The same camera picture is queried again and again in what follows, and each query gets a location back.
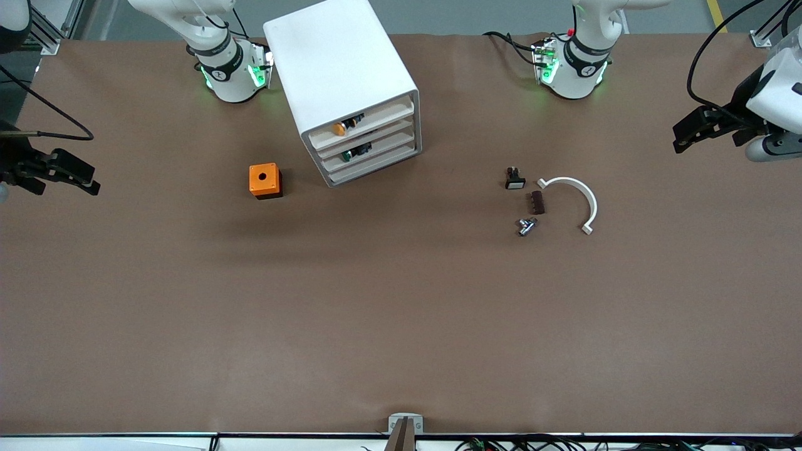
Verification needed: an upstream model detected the white plastic drawer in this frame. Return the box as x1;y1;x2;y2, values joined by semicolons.
321;130;418;173
326;144;419;186
316;116;417;160
308;94;417;150

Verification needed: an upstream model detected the orange push button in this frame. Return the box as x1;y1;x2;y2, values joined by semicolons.
332;114;365;137

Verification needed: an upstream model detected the white drawer cabinet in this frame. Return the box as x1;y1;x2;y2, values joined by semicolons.
263;0;422;187

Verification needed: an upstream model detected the brown table mat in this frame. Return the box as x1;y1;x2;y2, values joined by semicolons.
0;31;802;436

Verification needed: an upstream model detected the brown flat bar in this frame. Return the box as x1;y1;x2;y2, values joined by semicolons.
385;418;416;451

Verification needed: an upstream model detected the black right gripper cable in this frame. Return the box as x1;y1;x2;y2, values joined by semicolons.
0;66;95;141

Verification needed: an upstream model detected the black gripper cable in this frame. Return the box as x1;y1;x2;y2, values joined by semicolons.
0;66;95;141
687;0;768;110

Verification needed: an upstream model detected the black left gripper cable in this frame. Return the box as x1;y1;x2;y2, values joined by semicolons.
687;0;768;110

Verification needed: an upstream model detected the aluminium frame post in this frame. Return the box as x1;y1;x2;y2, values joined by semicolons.
749;0;802;48
34;0;85;56

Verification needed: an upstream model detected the white curved plastic bracket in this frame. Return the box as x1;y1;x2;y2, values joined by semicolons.
537;177;598;236

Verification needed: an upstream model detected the orange button enclosure box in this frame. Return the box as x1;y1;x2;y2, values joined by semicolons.
249;163;283;200

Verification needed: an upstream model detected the black arm base cable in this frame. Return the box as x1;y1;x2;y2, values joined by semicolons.
482;30;541;66

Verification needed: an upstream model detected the white table edge rail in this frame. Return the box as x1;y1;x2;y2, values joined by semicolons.
0;432;802;451

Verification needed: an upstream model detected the black cable bundle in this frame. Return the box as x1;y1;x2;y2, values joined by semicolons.
454;435;802;451

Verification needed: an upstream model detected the grey metal bracket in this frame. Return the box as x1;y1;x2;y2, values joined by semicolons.
388;413;424;434

